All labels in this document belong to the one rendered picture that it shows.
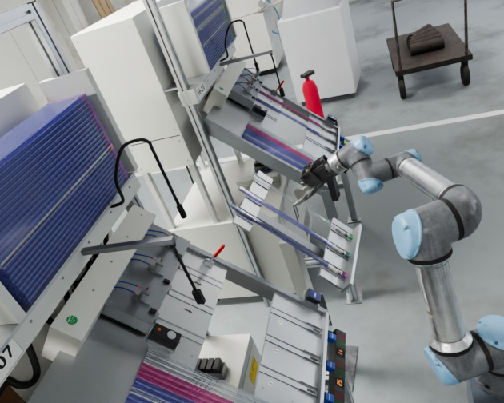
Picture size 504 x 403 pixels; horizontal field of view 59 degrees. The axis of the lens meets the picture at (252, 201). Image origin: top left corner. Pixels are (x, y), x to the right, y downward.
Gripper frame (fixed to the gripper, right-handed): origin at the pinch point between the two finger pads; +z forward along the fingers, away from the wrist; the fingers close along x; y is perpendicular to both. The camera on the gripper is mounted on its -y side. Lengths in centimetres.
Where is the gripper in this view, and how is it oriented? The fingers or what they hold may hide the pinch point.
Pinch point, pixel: (298, 196)
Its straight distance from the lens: 174.0
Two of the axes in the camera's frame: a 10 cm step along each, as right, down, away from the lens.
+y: -7.0, -6.6, -2.5
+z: -6.5, 4.7, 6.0
